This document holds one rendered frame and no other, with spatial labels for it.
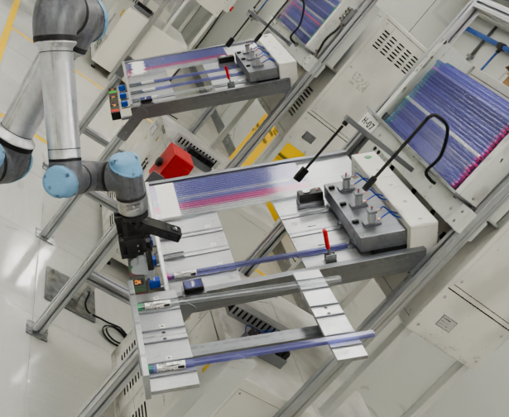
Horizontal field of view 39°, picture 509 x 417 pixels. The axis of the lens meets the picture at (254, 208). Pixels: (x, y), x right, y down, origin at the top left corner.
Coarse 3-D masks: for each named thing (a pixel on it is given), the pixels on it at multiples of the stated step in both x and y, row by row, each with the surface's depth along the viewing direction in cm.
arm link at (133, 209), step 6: (144, 198) 180; (120, 204) 180; (126, 204) 179; (132, 204) 179; (138, 204) 179; (144, 204) 181; (120, 210) 181; (126, 210) 180; (132, 210) 180; (138, 210) 180; (144, 210) 181; (126, 216) 181; (132, 216) 180
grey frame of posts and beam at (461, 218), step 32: (448, 32) 246; (416, 64) 251; (384, 128) 240; (416, 160) 218; (448, 192) 199; (480, 224) 192; (96, 256) 256; (256, 256) 270; (448, 256) 194; (64, 288) 262; (416, 288) 197; (128, 352) 191; (320, 384) 206; (96, 416) 194; (288, 416) 209
